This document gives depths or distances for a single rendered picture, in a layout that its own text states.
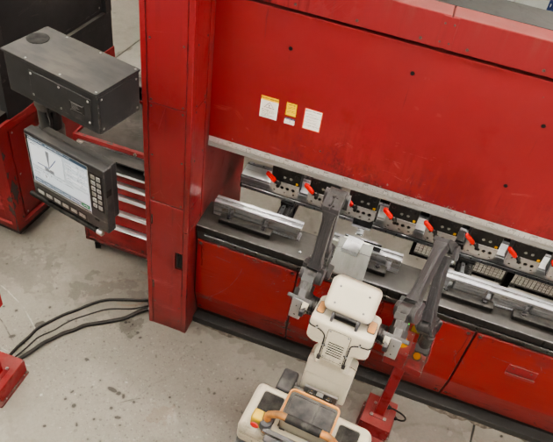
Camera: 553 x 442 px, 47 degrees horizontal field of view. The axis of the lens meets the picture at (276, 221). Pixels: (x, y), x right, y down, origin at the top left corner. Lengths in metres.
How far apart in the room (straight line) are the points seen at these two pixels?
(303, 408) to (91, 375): 1.55
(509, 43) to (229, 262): 1.86
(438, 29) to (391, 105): 0.40
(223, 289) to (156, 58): 1.52
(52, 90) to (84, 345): 1.86
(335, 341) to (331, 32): 1.27
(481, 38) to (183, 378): 2.49
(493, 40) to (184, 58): 1.23
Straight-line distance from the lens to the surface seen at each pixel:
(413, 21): 2.59
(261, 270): 3.50
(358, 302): 2.59
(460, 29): 2.58
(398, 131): 2.85
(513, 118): 2.76
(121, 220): 4.15
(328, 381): 3.00
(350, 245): 3.29
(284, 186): 3.19
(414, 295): 2.77
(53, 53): 2.73
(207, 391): 3.84
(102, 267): 4.42
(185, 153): 3.02
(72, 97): 2.58
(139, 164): 3.29
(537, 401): 3.84
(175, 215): 3.31
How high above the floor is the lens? 3.30
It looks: 44 degrees down
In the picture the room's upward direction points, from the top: 9 degrees clockwise
